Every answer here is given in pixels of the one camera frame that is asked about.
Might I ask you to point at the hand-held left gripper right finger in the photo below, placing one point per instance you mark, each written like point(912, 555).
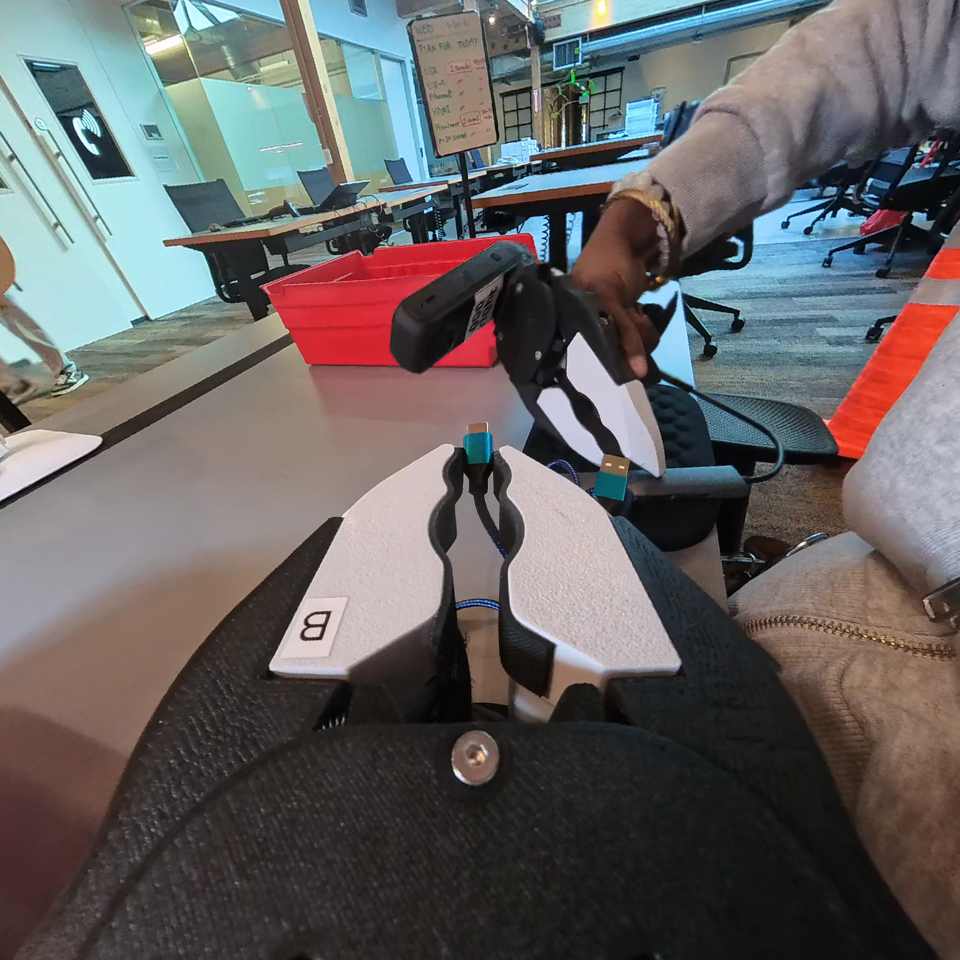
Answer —
point(585, 585)

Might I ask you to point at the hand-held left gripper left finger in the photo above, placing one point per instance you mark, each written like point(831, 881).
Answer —
point(375, 577)

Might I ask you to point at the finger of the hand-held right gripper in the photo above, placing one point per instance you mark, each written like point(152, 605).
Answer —
point(559, 411)
point(619, 409)

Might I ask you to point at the red plastic bin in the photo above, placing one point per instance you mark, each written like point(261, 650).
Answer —
point(337, 322)

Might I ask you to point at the person's right forearm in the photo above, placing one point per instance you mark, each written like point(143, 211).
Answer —
point(787, 105)

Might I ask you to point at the person's right hand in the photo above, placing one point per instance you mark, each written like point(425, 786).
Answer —
point(615, 255)

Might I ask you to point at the wooden office desk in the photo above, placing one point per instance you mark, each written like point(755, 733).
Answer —
point(300, 225)
point(555, 187)

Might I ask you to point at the dark laptop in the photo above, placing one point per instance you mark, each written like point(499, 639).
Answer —
point(345, 193)

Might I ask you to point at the whiteboard on stand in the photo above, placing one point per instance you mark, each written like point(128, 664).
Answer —
point(454, 82)

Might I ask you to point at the orange traffic cone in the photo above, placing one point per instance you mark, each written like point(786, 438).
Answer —
point(892, 367)

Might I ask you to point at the row of black office chairs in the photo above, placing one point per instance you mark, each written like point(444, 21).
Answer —
point(885, 195)

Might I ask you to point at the white sheet stand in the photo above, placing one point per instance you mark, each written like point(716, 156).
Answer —
point(45, 457)

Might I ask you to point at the white phone booth door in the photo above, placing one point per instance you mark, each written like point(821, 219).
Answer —
point(112, 247)
point(30, 225)

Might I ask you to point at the wooden post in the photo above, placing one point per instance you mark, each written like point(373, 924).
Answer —
point(315, 90)

